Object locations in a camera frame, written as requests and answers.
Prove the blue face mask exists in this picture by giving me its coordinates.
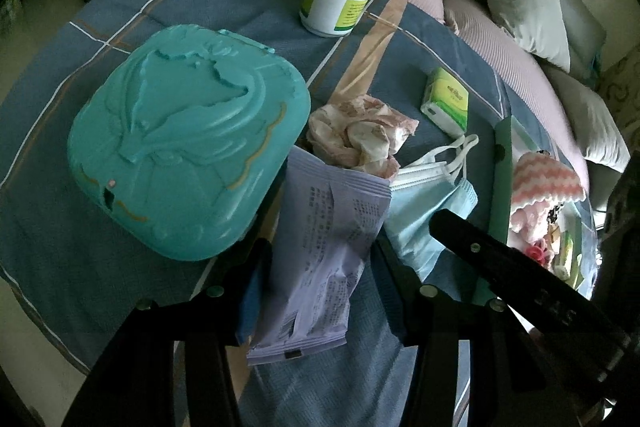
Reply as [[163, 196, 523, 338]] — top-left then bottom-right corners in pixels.
[[382, 134, 480, 283]]

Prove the teal plastic box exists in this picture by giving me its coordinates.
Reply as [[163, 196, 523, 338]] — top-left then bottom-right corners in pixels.
[[66, 24, 311, 262]]

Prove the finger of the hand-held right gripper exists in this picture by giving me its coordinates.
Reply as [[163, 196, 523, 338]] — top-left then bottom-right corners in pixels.
[[430, 208, 533, 313]]

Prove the red hair scrunchie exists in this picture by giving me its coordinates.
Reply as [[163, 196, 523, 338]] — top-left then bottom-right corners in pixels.
[[522, 243, 551, 265]]

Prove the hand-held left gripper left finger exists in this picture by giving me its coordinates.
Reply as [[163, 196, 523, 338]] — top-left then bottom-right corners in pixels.
[[65, 238, 275, 427]]

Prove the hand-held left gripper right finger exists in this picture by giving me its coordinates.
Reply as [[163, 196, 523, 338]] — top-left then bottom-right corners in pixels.
[[369, 238, 576, 427]]

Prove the pink white knitted cloth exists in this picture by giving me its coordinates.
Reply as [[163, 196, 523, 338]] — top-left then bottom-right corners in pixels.
[[510, 152, 587, 233]]

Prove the white tray with teal rim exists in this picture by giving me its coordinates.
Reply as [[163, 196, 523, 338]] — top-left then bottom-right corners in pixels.
[[482, 116, 601, 308]]

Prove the grey pillow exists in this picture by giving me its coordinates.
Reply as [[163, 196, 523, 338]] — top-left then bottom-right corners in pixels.
[[542, 66, 632, 174], [471, 0, 572, 74]]

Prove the green tissue pack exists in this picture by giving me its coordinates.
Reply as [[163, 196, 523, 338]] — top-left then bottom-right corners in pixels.
[[550, 227, 586, 280], [420, 68, 471, 132]]

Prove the purple packet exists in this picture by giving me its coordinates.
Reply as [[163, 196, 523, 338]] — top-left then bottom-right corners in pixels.
[[247, 146, 393, 367]]

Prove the blue plaid blanket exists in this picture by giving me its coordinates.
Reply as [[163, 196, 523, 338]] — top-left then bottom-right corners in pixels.
[[0, 0, 601, 427]]

